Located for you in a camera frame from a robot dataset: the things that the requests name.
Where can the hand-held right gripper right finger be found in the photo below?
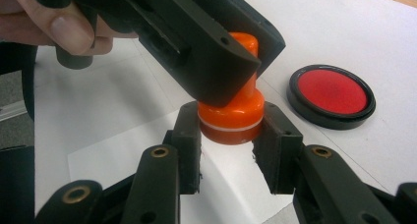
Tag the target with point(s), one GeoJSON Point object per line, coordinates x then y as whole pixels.
{"type": "Point", "coordinates": [278, 152]}

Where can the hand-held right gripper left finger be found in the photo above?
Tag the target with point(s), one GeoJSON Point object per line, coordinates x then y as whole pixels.
{"type": "Point", "coordinates": [183, 152]}

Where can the orange stamp cap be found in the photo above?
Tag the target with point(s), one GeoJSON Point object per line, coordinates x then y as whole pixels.
{"type": "Point", "coordinates": [229, 137]}

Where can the orange stamp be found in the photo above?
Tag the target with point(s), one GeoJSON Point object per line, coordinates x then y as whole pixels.
{"type": "Point", "coordinates": [242, 106]}

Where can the white paper sheet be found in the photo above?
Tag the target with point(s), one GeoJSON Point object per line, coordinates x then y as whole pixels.
{"type": "Point", "coordinates": [108, 165]}

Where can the white table mat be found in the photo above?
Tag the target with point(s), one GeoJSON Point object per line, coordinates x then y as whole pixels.
{"type": "Point", "coordinates": [327, 27]}

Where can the metal floor rail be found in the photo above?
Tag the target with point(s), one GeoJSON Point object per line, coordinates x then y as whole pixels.
{"type": "Point", "coordinates": [11, 111]}

